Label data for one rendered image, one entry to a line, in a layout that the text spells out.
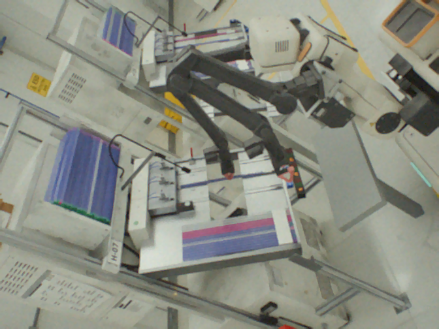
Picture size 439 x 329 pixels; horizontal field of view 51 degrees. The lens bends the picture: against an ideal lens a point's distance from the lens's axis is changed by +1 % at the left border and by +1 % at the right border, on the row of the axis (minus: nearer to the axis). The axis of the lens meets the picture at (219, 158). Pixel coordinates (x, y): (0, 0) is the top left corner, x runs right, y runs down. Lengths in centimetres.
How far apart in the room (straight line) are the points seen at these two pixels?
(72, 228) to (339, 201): 116
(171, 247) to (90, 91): 143
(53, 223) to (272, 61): 109
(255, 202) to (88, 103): 151
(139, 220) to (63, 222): 36
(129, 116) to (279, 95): 187
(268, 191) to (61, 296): 106
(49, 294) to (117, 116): 147
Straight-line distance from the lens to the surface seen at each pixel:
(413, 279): 256
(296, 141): 288
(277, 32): 166
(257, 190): 227
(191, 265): 204
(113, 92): 318
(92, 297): 224
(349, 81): 186
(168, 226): 221
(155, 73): 329
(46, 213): 199
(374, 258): 272
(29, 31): 525
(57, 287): 218
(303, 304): 241
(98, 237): 206
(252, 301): 233
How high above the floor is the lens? 205
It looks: 27 degrees down
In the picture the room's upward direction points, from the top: 62 degrees counter-clockwise
